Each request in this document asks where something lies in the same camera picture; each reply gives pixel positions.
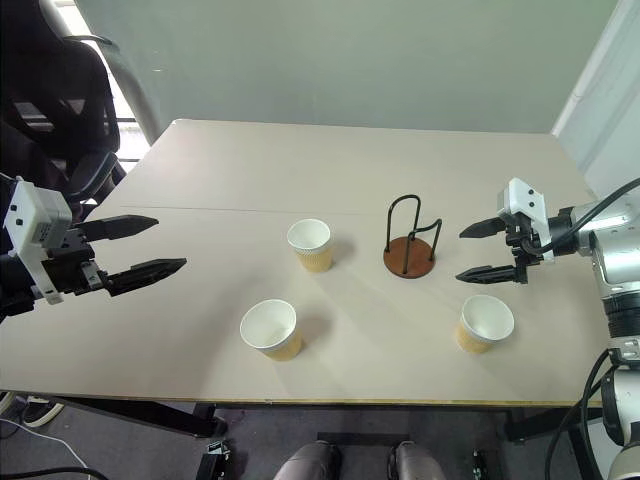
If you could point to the black white shoe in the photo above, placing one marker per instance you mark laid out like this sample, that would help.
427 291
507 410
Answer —
42 410

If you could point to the white window frame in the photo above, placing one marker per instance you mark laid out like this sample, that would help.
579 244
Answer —
600 90

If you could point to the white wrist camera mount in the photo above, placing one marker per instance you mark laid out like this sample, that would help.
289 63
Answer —
525 200
35 215

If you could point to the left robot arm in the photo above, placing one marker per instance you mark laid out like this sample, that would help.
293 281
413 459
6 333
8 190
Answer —
12 295

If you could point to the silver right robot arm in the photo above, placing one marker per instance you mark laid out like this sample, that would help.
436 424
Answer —
615 260

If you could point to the black office chair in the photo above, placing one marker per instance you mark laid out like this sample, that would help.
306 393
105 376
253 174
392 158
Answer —
55 110

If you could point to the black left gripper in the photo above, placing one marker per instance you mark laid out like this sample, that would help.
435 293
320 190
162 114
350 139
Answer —
70 272

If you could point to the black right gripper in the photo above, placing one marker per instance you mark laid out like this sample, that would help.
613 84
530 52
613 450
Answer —
515 232

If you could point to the dark rounded grey shape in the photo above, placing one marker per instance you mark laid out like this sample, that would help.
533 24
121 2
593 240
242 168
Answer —
417 462
307 462

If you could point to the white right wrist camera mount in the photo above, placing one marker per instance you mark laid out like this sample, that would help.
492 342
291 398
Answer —
525 200

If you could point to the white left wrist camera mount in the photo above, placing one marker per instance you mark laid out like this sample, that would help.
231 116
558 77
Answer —
35 215

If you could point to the yellow ribbed paper cup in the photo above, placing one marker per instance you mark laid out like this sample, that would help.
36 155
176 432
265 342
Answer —
272 332
312 250
482 325

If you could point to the black table frame beam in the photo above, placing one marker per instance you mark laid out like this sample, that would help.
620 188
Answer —
140 415

